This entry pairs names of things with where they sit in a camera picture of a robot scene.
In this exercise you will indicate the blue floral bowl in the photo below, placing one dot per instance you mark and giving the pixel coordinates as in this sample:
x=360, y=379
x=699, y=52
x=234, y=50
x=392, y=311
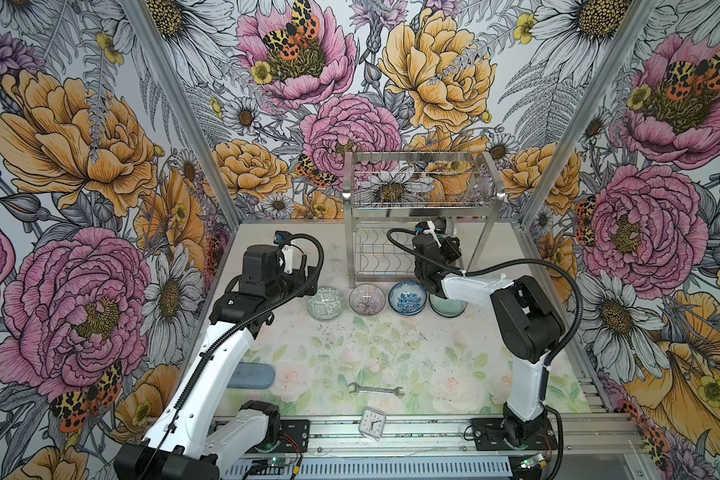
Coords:
x=408, y=298

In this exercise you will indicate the white slotted cable duct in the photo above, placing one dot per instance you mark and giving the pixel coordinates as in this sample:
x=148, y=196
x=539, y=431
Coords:
x=459, y=467

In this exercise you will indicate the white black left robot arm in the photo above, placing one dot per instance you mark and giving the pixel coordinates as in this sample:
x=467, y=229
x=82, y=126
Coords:
x=180, y=444

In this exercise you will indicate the steel open-end wrench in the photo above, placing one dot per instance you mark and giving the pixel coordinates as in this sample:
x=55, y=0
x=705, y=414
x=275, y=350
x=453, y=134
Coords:
x=355, y=389

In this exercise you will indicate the aluminium front rail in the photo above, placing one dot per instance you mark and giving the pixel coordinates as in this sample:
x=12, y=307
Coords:
x=596, y=433

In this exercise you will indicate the green circuit board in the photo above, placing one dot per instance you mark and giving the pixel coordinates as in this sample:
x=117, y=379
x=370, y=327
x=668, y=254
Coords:
x=535, y=461
x=271, y=466

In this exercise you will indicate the left green circuit board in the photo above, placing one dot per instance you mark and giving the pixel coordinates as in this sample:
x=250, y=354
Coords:
x=271, y=466

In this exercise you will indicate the pale green patterned bowl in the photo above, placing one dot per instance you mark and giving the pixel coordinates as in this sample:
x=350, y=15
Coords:
x=327, y=304

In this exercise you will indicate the right green circuit board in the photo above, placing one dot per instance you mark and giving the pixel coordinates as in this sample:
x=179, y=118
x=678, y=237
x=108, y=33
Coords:
x=535, y=461

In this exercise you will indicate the aluminium corner post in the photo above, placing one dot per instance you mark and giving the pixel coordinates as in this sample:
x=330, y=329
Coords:
x=161, y=62
x=626, y=37

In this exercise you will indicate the right aluminium corner post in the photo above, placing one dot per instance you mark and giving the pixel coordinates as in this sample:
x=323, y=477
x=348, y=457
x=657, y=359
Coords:
x=626, y=37

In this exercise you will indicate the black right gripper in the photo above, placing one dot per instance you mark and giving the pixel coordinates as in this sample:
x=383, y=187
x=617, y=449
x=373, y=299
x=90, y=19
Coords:
x=451, y=245

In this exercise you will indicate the small white square clock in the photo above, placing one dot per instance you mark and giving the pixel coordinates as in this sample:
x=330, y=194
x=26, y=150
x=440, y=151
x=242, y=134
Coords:
x=372, y=424

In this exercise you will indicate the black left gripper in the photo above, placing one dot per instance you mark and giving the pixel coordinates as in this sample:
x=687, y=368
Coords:
x=298, y=277

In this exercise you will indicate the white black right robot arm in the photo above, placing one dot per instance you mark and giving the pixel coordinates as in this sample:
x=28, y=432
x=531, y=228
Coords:
x=528, y=324

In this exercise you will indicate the steel two-tier dish rack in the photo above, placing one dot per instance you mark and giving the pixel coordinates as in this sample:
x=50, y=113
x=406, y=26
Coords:
x=382, y=190

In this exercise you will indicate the pink striped bowl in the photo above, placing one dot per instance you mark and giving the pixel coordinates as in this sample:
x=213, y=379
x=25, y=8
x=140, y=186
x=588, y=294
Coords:
x=367, y=299

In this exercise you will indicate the mint green striped bowl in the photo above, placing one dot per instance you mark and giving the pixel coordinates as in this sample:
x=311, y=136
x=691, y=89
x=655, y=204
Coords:
x=447, y=308

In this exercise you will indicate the left aluminium corner post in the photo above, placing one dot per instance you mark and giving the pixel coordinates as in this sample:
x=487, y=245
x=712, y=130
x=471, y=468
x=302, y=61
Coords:
x=161, y=62

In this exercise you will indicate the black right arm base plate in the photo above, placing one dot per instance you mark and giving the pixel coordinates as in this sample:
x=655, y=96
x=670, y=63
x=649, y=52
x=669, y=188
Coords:
x=511, y=434

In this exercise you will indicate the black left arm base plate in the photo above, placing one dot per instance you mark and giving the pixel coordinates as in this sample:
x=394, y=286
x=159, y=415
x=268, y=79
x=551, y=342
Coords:
x=293, y=437

